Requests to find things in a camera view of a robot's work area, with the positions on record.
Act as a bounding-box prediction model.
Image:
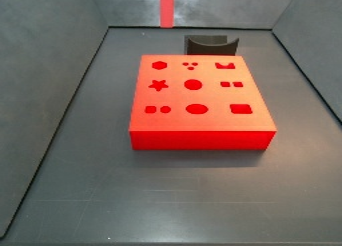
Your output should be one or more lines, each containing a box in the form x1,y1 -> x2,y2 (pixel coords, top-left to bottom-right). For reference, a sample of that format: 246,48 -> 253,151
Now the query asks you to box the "red shape-sorter block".
129,55 -> 277,150

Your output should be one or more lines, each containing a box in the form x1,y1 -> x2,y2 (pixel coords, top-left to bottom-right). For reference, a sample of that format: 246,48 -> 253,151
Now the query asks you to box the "dark grey curved holder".
185,35 -> 240,56

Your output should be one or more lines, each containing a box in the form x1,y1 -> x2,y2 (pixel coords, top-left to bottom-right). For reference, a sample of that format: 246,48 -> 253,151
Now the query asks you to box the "red vertical wall stripe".
161,0 -> 174,28

